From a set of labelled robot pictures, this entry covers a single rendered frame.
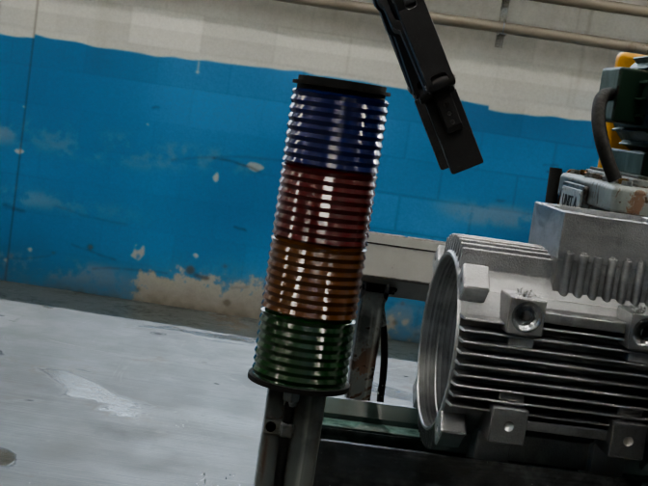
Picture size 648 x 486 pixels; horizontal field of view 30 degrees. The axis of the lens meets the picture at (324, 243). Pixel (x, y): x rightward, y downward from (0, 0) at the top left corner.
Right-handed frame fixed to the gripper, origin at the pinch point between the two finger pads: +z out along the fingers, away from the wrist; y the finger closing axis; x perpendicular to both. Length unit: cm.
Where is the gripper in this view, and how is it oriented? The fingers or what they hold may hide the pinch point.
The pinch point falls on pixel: (449, 134)
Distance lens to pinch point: 111.1
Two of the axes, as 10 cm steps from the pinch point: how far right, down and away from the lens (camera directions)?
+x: -9.3, 3.7, -0.1
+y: -0.5, -1.2, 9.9
